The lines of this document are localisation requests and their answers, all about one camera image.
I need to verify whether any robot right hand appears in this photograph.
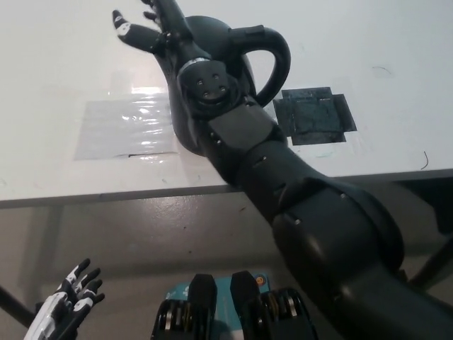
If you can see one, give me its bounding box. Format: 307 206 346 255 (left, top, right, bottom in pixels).
112 0 213 74

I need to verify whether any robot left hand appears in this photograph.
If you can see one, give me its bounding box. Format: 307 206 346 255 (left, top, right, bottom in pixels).
25 258 106 340

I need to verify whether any black electric kettle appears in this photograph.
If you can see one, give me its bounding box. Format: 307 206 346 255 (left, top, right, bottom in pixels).
160 15 293 159

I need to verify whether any black desk leg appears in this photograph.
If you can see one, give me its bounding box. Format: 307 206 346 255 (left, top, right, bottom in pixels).
406 244 453 286
0 284 35 329

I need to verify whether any robot torso black teal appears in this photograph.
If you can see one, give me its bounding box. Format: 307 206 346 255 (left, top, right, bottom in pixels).
150 271 318 340

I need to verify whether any black tape patch on desk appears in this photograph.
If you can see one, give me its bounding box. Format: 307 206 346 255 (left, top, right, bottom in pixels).
272 86 358 147

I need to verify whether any clear tape sheet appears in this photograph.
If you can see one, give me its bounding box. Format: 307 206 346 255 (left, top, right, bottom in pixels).
73 88 180 162

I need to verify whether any black desk frame beam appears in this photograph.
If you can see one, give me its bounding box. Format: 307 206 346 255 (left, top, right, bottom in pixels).
387 179 453 235

